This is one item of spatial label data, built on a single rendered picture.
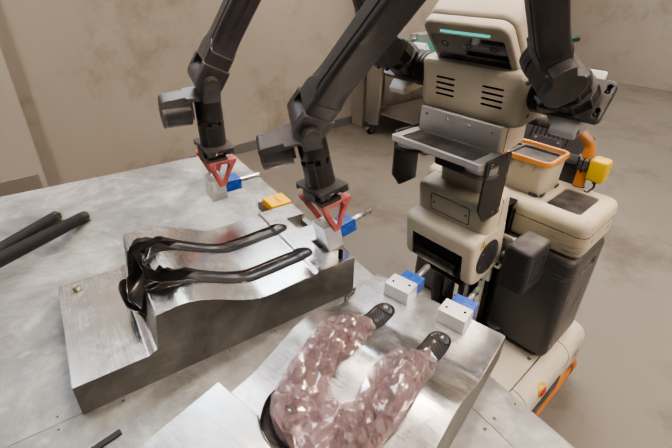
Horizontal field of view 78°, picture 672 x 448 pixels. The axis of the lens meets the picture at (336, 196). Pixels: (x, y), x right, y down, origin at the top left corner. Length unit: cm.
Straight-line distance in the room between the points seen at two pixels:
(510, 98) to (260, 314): 67
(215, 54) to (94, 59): 231
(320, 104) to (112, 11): 259
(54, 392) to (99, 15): 259
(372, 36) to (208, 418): 53
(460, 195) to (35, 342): 95
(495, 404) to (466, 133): 57
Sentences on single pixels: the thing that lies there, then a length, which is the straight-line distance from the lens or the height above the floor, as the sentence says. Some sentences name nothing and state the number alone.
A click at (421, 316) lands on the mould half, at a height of 85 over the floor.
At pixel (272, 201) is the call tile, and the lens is 114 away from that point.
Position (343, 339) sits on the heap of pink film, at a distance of 65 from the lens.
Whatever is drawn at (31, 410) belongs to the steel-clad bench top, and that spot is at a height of 80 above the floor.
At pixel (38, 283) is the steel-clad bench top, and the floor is 80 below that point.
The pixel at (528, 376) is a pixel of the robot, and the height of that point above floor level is 28.
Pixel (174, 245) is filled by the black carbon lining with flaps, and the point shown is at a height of 92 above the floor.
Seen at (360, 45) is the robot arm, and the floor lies 130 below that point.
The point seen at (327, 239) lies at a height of 92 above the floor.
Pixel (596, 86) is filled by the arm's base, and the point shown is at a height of 121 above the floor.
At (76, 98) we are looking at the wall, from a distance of 318.
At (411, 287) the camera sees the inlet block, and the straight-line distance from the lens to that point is 79.
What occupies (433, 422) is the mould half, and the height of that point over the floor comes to 89.
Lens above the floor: 139
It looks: 28 degrees down
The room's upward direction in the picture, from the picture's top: 1 degrees clockwise
